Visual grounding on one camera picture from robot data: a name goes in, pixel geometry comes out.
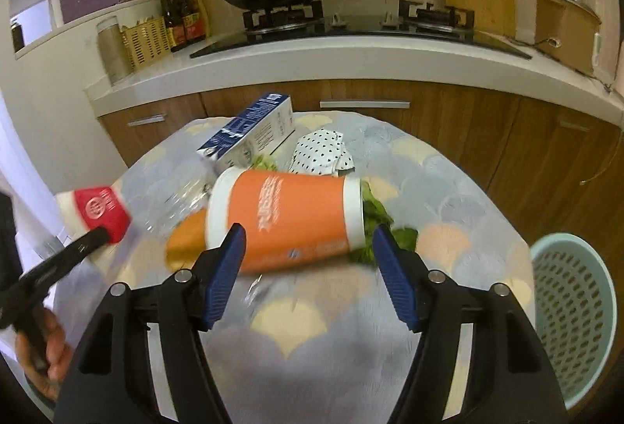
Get metal lidded canister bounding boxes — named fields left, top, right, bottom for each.
left=96, top=16, right=134, bottom=85

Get polka dot cloth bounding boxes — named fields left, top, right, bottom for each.
left=288, top=129, right=354, bottom=177

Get green leafy vegetable piece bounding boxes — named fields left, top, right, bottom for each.
left=348, top=179, right=420, bottom=267

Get person's left hand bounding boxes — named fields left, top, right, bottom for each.
left=15, top=308, right=74, bottom=403

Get beige electric cooker pot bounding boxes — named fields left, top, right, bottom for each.
left=534, top=0, right=602, bottom=76

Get dark sauce bottles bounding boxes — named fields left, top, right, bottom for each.
left=161, top=0, right=208, bottom=52

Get clear plastic bread bag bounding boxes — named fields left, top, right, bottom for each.
left=135, top=180, right=281, bottom=314

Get light blue perforated basket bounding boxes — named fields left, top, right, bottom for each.
left=531, top=233, right=618, bottom=409

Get pastel scallop pattern tablecloth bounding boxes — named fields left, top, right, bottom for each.
left=53, top=112, right=535, bottom=423

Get orange white cylindrical canister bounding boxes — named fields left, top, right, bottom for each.
left=204, top=167, right=366, bottom=274

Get red plastic bag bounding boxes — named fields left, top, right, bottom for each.
left=55, top=186, right=131, bottom=245

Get orange crusted bread piece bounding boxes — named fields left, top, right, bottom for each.
left=165, top=208, right=207, bottom=272

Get blue white milk carton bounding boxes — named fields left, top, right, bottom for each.
left=197, top=92, right=295, bottom=174

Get wooden kitchen cabinet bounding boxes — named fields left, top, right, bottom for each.
left=101, top=80, right=623, bottom=423

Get yellow plastic basket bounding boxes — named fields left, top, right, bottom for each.
left=122, top=16, right=170, bottom=70

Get black gas stove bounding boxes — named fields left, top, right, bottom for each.
left=190, top=0, right=531, bottom=60

